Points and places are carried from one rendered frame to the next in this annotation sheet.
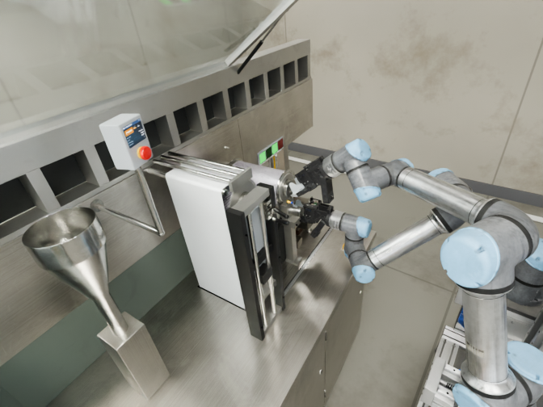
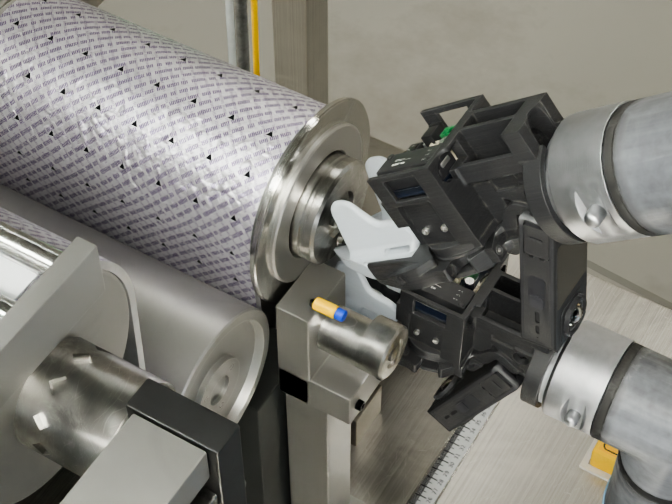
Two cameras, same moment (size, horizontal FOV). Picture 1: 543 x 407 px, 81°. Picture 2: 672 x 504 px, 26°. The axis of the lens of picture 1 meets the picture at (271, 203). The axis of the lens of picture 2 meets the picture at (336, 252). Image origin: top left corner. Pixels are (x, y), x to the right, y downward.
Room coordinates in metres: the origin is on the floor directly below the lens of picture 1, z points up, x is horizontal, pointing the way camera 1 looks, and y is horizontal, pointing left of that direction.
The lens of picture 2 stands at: (0.42, -0.02, 1.98)
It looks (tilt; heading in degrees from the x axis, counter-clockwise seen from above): 50 degrees down; 355
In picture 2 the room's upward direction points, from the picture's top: straight up
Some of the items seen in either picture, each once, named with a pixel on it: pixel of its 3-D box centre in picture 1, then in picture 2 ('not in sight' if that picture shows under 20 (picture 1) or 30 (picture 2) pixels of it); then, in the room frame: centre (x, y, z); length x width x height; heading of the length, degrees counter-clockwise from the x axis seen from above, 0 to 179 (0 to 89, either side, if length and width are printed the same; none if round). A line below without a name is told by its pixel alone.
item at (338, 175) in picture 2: (288, 188); (328, 208); (1.06, -0.07, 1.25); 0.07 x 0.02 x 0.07; 144
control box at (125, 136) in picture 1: (131, 141); not in sight; (0.64, 0.28, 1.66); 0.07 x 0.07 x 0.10; 70
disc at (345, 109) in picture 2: (286, 187); (312, 201); (1.07, -0.06, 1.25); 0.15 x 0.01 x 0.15; 144
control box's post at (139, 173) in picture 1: (149, 200); not in sight; (0.65, 0.29, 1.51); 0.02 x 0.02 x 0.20
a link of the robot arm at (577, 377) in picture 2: (336, 220); (581, 378); (1.01, -0.25, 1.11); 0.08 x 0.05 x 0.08; 144
